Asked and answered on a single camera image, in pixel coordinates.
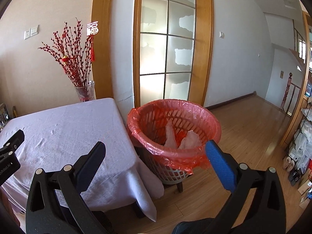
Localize white translucent plastic bag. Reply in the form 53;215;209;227
164;120;202;150

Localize red lined trash basket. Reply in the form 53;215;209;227
127;99;222;185

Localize clutter under counter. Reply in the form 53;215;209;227
0;103;17;129

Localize person's dark knee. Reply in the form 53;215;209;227
172;218;214;234

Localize lavender tablecloth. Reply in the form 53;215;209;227
1;98;164;221

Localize glass vase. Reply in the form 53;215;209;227
75;80;96;102

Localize red small lantern ornament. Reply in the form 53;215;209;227
62;56;70;64

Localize wooden stair railing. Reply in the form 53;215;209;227
279;72;301;116

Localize red berry branches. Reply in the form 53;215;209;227
38;20;93;87

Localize red chinese knot ornament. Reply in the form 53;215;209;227
86;21;99;62

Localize frosted glass door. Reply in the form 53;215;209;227
133;0;214;107

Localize wire storage shelf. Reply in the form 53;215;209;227
282;97;312;210

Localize white wall outlet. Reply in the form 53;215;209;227
24;30;31;40

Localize white light switch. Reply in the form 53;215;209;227
30;25;39;37

